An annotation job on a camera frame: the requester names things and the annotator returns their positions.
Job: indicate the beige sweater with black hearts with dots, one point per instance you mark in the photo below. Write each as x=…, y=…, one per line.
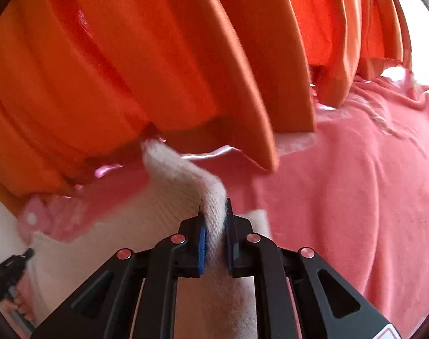
x=215, y=305

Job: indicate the person's left hand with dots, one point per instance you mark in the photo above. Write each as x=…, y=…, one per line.
x=22, y=302

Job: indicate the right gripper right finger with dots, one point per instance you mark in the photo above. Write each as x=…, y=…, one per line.
x=297, y=294

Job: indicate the pink fleece blanket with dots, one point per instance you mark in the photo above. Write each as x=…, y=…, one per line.
x=357, y=191

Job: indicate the pink pillow with white dots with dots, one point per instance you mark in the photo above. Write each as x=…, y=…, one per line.
x=32, y=218

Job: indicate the orange curtain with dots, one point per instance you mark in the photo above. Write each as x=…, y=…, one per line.
x=83, y=82

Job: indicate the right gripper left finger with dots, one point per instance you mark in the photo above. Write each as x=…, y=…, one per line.
x=133, y=294

